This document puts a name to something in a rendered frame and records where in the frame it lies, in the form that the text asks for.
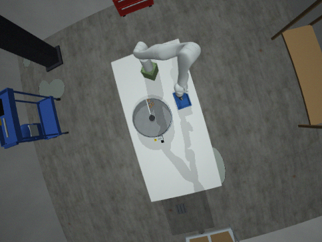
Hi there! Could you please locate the blue plastic crate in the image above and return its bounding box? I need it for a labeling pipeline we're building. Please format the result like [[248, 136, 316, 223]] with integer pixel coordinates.
[[172, 92, 192, 110]]

